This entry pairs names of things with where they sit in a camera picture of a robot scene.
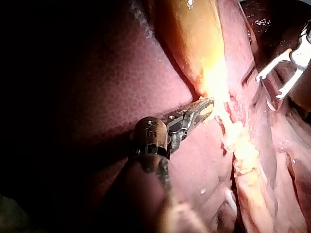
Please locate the right arm instrument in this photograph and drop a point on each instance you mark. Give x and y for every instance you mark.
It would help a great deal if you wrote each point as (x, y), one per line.
(302, 53)

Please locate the right arm instrument jaw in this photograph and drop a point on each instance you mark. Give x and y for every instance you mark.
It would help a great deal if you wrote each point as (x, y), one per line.
(291, 81)
(273, 65)

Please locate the left arm instrument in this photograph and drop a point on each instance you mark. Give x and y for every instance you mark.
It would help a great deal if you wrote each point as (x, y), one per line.
(151, 136)

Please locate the left arm instrument jaw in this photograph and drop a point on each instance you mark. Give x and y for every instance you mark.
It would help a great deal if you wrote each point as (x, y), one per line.
(202, 112)
(195, 105)

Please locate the gallbladder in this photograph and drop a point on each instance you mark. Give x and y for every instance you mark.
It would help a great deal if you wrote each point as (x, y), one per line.
(192, 41)

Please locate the dark left arm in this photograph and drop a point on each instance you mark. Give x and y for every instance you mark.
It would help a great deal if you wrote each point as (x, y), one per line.
(143, 194)

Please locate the pale fatty tissue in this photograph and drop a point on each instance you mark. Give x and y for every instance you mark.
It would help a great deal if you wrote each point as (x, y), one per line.
(243, 148)
(194, 218)

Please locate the dark red liver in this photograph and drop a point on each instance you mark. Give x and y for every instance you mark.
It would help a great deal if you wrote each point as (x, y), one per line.
(126, 77)

